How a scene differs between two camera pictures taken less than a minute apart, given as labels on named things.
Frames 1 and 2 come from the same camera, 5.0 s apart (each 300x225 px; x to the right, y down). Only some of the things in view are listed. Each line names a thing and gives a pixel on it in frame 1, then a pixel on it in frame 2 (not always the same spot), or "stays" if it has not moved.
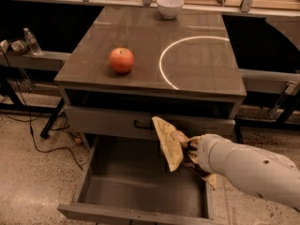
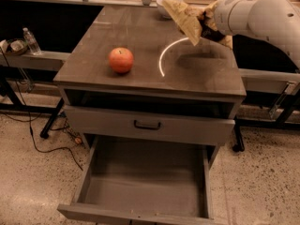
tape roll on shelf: x=18 y=47 stays
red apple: x=121 y=60 stays
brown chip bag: x=189 y=149 -> x=206 y=15
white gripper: x=204 y=153 -> x=223 y=16
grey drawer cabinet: x=136 y=64 stays
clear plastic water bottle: x=32 y=41 stays
